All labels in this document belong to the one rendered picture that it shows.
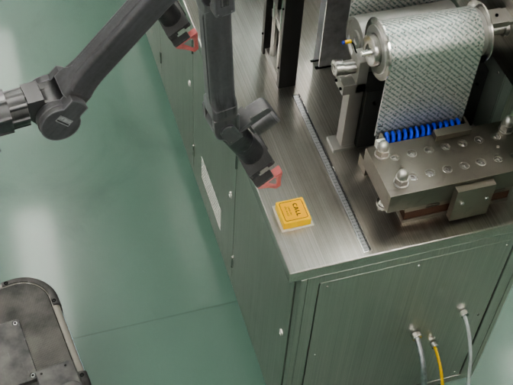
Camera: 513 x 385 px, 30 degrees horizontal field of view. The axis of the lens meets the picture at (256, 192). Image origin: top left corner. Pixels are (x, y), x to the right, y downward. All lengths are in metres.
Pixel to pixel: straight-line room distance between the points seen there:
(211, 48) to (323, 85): 0.85
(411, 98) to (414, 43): 0.16
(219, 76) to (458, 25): 0.63
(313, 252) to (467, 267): 0.45
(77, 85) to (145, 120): 2.02
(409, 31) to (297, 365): 0.96
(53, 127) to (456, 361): 1.60
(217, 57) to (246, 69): 0.81
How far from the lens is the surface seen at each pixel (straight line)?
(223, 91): 1.93
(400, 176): 2.23
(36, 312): 2.99
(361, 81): 2.32
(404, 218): 2.34
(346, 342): 2.61
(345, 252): 2.28
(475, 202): 2.36
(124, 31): 1.74
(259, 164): 2.13
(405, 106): 2.33
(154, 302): 3.25
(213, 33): 1.82
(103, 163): 3.64
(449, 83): 2.33
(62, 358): 2.89
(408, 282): 2.46
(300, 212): 2.31
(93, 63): 1.76
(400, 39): 2.20
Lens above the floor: 2.72
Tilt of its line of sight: 50 degrees down
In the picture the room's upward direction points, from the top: 4 degrees clockwise
